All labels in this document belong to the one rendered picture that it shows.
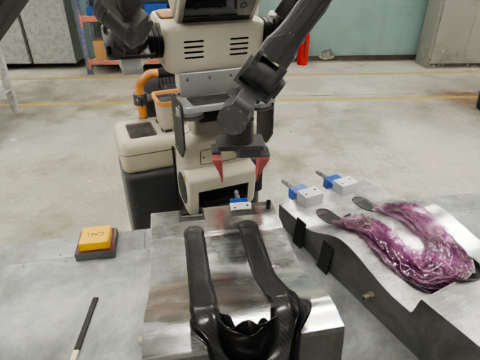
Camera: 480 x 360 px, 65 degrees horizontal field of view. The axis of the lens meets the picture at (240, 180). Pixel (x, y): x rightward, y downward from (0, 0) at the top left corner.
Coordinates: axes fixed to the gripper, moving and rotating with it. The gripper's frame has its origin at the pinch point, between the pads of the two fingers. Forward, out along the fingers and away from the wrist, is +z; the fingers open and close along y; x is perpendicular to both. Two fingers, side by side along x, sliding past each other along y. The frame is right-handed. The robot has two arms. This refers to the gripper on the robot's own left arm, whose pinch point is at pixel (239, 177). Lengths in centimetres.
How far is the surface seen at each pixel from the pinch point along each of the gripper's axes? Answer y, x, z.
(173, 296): -13.3, -31.6, 2.6
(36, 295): -40.4, -18.8, 13.2
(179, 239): -13.1, -15.8, 4.1
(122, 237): -27.1, -2.7, 13.0
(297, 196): 13.8, -0.2, 5.5
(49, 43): -216, 505, 56
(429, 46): 329, 468, 56
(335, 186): 24.1, 3.1, 5.5
